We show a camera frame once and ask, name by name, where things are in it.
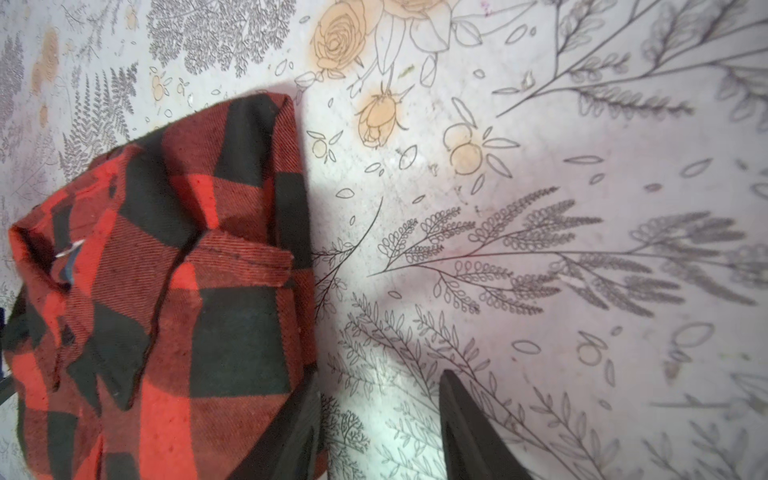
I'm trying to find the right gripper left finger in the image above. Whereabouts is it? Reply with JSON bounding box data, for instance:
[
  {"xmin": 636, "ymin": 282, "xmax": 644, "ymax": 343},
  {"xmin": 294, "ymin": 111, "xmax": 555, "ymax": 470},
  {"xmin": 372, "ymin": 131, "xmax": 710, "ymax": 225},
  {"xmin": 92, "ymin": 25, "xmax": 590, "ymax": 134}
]
[{"xmin": 229, "ymin": 368, "xmax": 321, "ymax": 480}]

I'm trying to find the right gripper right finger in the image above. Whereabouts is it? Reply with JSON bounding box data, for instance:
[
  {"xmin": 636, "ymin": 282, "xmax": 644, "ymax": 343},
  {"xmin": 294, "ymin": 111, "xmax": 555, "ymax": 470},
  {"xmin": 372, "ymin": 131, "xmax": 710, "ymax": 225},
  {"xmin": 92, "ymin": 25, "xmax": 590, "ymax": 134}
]
[{"xmin": 439, "ymin": 370, "xmax": 532, "ymax": 480}]

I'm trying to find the red black plaid shirt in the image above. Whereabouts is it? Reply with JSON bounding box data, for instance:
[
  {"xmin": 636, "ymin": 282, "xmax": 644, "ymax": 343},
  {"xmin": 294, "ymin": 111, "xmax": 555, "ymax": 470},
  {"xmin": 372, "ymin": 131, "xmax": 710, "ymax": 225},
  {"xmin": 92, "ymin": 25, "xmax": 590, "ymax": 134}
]
[{"xmin": 2, "ymin": 92, "xmax": 326, "ymax": 479}]

